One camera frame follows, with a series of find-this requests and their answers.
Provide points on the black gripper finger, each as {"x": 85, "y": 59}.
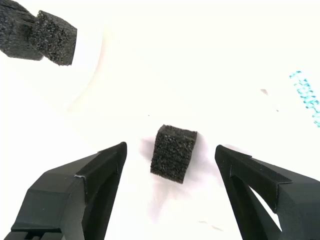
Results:
{"x": 300, "y": 205}
{"x": 55, "y": 205}

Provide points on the black foam box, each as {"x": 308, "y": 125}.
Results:
{"x": 172, "y": 155}
{"x": 55, "y": 37}
{"x": 12, "y": 32}

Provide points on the white block with blue print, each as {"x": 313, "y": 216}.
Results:
{"x": 306, "y": 95}

